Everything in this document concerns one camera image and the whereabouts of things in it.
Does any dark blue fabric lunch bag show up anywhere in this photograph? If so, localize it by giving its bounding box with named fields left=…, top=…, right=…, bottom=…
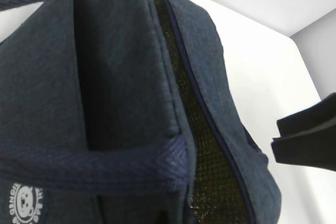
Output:
left=1, top=0, right=281, bottom=223

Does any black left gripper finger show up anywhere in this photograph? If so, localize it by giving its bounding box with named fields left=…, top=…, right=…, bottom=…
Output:
left=271, top=93, right=335, bottom=171

